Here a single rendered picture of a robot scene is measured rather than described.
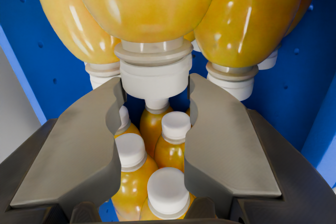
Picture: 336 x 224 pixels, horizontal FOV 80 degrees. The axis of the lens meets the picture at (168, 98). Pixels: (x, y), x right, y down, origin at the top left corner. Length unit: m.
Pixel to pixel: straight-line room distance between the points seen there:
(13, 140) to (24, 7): 0.31
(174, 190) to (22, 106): 0.39
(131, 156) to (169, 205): 0.07
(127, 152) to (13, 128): 0.30
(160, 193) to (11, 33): 0.19
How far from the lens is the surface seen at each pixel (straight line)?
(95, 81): 0.18
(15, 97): 0.49
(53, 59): 0.26
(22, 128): 0.51
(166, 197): 0.19
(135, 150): 0.23
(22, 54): 0.23
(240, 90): 0.17
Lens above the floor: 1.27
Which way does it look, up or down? 57 degrees down
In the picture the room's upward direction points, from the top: 179 degrees clockwise
